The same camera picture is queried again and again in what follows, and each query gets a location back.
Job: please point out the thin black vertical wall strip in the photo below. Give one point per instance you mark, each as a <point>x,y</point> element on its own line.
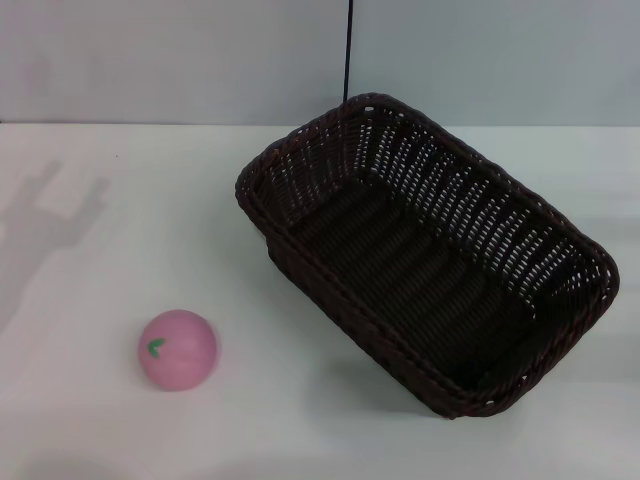
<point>347,50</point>

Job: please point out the pink toy peach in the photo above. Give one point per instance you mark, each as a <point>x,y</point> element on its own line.
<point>185,350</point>

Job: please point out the dark brown woven rectangular basket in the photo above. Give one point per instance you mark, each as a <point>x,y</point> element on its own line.
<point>400,280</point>

